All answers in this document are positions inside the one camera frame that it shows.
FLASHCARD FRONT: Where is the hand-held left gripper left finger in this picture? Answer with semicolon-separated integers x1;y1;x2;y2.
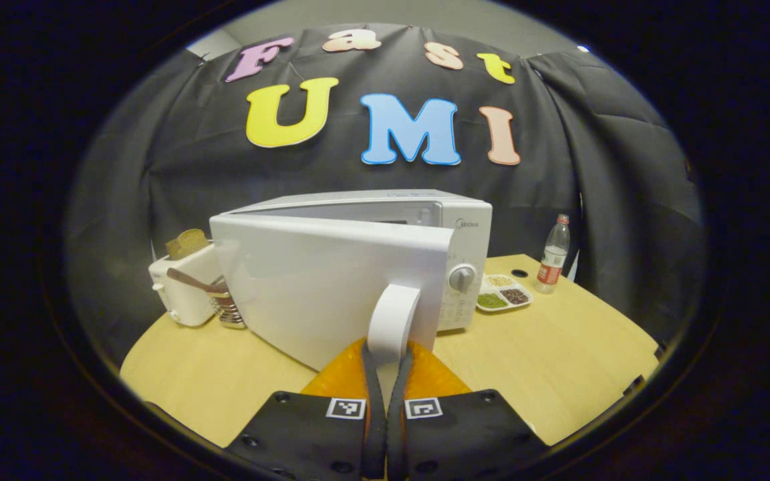
223;337;388;481

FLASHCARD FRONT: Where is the white microwave oven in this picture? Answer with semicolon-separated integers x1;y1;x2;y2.
209;189;494;372

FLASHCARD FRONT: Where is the divided white tray with beans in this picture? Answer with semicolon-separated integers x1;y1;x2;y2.
476;273;534;313

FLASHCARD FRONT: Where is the ribbed metal cup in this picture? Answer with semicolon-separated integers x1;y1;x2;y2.
209;284;247;329

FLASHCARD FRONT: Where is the clear plastic bottle red label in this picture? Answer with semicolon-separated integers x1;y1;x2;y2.
535;214;571;295

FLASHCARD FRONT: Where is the white toaster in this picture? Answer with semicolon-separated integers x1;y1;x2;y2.
148;242;222;327

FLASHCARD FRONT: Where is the brown bread slice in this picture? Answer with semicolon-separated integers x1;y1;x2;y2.
164;228;210;261

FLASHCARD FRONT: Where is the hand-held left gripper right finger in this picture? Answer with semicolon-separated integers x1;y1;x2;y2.
386;341;549;481

